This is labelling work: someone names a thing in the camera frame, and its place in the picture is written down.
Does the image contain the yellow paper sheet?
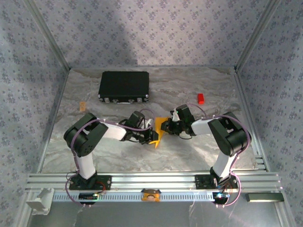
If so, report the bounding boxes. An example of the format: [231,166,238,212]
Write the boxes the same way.
[148,117,170,149]

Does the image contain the black hard case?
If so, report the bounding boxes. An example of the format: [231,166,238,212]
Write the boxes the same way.
[98,70,150,104]

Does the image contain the small black controller board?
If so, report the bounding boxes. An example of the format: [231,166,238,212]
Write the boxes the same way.
[79,192,98,201]
[212,192,230,203]

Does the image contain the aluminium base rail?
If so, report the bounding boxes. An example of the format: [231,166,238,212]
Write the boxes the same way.
[25,172,284,192]

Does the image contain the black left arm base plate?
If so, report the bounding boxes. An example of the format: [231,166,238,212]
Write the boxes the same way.
[69,175,112,191]

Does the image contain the slotted grey cable duct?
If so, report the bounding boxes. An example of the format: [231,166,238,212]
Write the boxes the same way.
[52,191,218,203]

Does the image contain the aluminium side rail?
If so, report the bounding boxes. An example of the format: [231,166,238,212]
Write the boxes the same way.
[35,70,71,175]
[234,70,269,172]

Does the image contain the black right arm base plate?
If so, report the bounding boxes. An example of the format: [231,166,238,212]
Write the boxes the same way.
[195,174,239,190]

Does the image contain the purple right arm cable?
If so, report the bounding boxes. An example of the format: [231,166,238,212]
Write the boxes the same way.
[182,103,252,209]

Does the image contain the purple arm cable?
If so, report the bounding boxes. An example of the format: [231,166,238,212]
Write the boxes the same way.
[65,108,156,210]
[182,103,252,209]

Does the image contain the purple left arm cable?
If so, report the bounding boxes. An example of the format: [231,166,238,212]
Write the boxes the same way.
[65,108,156,210]

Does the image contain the aluminium corner post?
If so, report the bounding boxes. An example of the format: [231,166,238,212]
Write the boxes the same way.
[25,0,71,71]
[234,0,283,71]

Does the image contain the white plastic bracket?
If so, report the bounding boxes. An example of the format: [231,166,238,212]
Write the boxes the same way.
[25,188,54,216]

